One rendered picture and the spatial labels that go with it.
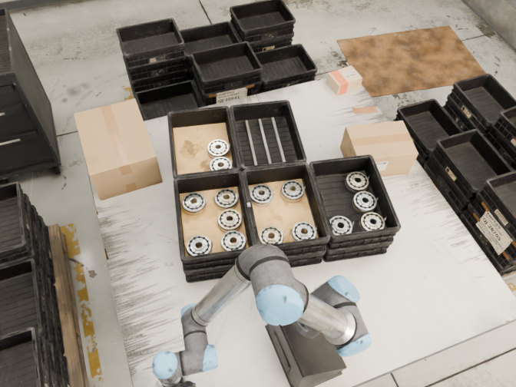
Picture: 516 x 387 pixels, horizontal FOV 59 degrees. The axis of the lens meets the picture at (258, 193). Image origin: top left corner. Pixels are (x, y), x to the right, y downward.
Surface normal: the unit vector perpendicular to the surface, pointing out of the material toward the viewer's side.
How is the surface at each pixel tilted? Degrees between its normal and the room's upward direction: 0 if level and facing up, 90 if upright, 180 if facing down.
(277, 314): 75
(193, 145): 0
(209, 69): 0
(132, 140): 0
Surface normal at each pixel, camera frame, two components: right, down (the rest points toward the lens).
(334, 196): 0.04, -0.57
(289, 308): 0.14, 0.64
